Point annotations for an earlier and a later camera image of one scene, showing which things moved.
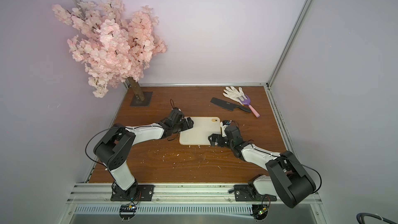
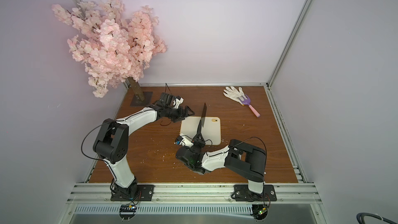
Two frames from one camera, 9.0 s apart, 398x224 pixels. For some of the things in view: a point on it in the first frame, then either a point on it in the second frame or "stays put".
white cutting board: [202, 128] stays put
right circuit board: [259, 211] stays put
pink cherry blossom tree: [113, 47] stays put
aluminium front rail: [99, 194] stays put
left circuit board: [127, 211] stays put
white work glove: [234, 94] stays put
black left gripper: [190, 125] -> [181, 116]
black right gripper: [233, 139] -> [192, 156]
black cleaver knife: [228, 106] -> [202, 121]
